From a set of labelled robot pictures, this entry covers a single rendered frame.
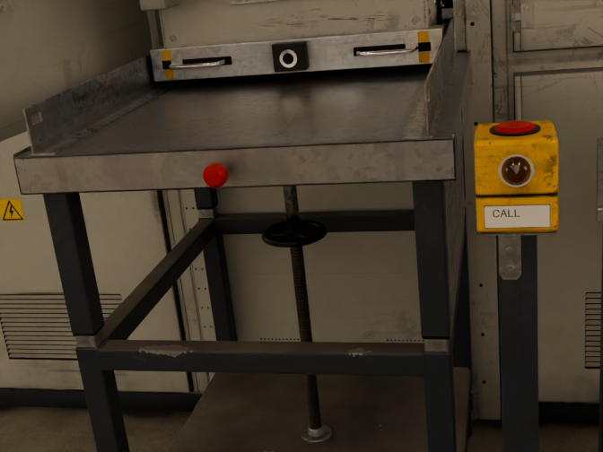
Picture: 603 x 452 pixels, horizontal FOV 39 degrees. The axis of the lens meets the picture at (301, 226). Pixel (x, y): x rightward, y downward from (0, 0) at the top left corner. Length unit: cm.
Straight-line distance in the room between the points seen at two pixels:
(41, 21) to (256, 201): 62
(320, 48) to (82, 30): 45
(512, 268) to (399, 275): 100
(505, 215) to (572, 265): 100
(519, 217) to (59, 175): 67
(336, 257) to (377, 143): 83
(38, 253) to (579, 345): 126
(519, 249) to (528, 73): 88
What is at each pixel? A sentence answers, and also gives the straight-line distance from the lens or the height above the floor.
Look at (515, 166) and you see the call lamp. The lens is 85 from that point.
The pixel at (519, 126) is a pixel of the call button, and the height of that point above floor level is 91.
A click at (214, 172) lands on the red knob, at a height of 83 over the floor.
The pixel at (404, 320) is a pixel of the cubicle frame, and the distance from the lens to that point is 195.
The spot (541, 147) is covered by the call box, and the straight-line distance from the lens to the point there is 86.
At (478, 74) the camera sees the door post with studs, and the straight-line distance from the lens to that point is 177.
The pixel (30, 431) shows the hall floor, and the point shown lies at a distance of 228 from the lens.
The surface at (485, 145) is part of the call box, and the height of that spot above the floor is 90.
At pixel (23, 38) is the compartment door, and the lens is 155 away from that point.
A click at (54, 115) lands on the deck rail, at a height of 89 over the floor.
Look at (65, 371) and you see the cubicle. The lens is 227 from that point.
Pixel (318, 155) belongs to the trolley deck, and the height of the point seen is 83.
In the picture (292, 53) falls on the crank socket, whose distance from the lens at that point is 154.
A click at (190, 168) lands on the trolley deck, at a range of 117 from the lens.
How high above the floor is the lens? 112
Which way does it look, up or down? 19 degrees down
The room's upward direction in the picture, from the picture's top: 6 degrees counter-clockwise
